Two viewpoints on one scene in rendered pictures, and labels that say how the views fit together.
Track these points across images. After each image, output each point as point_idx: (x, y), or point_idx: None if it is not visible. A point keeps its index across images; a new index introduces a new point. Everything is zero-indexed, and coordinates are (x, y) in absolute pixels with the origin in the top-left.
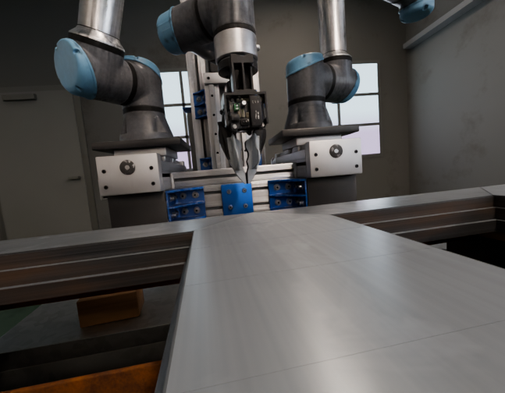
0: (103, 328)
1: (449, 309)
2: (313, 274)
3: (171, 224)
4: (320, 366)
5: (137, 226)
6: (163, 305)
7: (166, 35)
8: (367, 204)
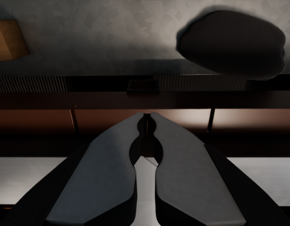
0: (5, 65)
1: None
2: None
3: (44, 170)
4: None
5: (2, 163)
6: (45, 36)
7: None
8: (274, 185)
